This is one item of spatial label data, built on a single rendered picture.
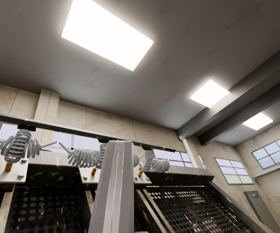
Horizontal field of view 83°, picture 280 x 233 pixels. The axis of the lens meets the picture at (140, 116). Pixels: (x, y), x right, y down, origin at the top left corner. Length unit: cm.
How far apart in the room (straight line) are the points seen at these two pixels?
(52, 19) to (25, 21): 33
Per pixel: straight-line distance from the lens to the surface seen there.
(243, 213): 138
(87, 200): 66
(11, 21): 286
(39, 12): 270
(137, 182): 78
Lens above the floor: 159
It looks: 37 degrees up
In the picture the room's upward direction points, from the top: 15 degrees counter-clockwise
